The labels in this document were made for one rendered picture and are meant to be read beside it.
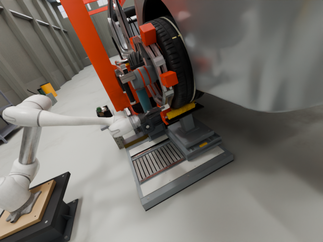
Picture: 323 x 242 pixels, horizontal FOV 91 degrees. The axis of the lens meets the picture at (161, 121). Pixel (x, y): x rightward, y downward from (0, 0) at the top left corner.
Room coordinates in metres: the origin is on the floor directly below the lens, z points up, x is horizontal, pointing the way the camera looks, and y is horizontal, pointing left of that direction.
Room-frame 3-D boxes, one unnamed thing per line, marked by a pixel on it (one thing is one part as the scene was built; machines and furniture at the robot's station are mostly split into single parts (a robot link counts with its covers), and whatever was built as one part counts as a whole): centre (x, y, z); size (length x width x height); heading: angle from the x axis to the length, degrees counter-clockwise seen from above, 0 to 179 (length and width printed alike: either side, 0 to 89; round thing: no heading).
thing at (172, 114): (1.15, -0.18, 0.51); 0.29 x 0.06 x 0.06; 102
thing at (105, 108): (1.70, 0.58, 0.51); 0.20 x 0.14 x 0.13; 17
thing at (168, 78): (0.94, -0.13, 0.85); 0.09 x 0.08 x 0.07; 12
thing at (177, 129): (1.28, -0.22, 0.32); 0.40 x 0.30 x 0.28; 12
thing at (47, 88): (7.59, 4.24, 0.32); 0.42 x 0.41 x 0.64; 7
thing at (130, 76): (1.04, 0.11, 0.93); 0.09 x 0.05 x 0.05; 102
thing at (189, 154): (1.28, -0.22, 0.13); 0.50 x 0.36 x 0.10; 12
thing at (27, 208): (0.89, 1.16, 0.36); 0.22 x 0.18 x 0.06; 1
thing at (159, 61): (1.25, -0.06, 0.85); 0.54 x 0.07 x 0.54; 12
